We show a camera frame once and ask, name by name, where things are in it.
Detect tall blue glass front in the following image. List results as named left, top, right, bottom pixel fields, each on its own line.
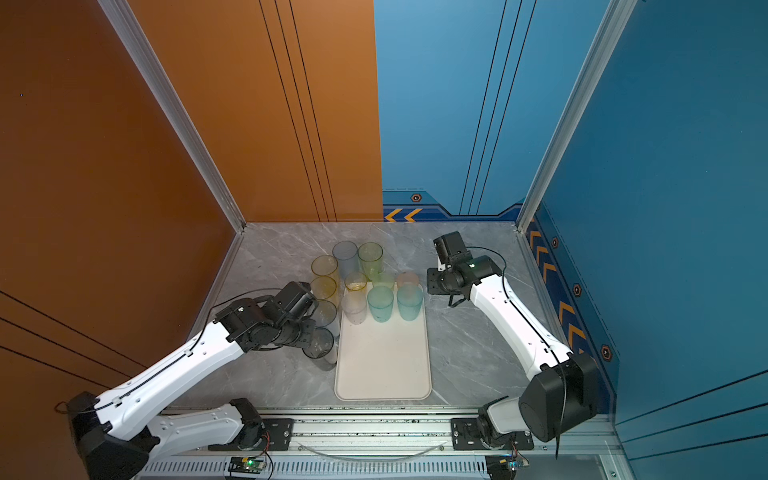
left=312, top=300, right=340, bottom=336

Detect tall blue glass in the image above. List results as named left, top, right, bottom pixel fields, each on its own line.
left=312, top=300, right=340, bottom=336
left=332, top=240, right=361, bottom=282

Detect tall yellow glass front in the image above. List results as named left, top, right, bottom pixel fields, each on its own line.
left=310, top=276, right=340, bottom=305

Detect tall yellow glass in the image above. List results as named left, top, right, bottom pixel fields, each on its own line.
left=311, top=255, right=340, bottom=282
left=310, top=276, right=340, bottom=305

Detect tall dark grey glass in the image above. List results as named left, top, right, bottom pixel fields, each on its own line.
left=302, top=327, right=338, bottom=371

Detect small pink glass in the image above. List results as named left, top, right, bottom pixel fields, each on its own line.
left=396, top=271, right=420, bottom=288

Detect teal glass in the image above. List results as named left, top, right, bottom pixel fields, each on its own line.
left=397, top=283, right=423, bottom=321
left=367, top=285, right=394, bottom=323

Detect small green glass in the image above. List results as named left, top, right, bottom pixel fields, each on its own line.
left=372, top=271, right=395, bottom=290

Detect teal glass front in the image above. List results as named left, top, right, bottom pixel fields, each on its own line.
left=367, top=285, right=394, bottom=323

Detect tall green glass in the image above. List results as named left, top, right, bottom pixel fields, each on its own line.
left=357, top=242, right=384, bottom=282

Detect small yellow glass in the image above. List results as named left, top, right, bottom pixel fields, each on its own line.
left=344, top=271, right=368, bottom=293

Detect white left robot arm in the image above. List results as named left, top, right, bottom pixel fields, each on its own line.
left=64, top=281, right=318, bottom=479

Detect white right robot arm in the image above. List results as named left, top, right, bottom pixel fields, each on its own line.
left=427, top=231, right=600, bottom=448

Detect cream plastic tray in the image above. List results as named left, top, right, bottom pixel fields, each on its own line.
left=334, top=287, right=432, bottom=402

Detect tall yellow glass rear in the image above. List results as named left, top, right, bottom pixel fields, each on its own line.
left=311, top=255, right=340, bottom=282

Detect tall blue glass rear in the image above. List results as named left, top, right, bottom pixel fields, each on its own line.
left=332, top=240, right=361, bottom=282

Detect left circuit board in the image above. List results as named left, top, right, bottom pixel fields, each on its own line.
left=227, top=456, right=270, bottom=479

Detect circuit board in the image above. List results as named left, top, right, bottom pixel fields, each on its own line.
left=485, top=455, right=530, bottom=480
left=227, top=456, right=270, bottom=479

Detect right circuit board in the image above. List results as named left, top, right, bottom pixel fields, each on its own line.
left=485, top=455, right=530, bottom=480

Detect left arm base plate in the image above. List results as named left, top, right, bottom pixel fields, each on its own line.
left=207, top=418, right=294, bottom=452

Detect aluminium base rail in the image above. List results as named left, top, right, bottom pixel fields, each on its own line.
left=138, top=407, right=634, bottom=479

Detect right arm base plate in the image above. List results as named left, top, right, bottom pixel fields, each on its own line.
left=450, top=417, right=534, bottom=451

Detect aluminium corner post right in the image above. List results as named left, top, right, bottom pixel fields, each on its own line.
left=515, top=0, right=637, bottom=234

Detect aluminium corner post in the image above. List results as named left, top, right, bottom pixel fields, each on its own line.
left=515, top=0, right=637, bottom=234
left=98, top=0, right=247, bottom=234

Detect aluminium corner post left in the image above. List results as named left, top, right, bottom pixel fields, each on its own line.
left=98, top=0, right=247, bottom=234

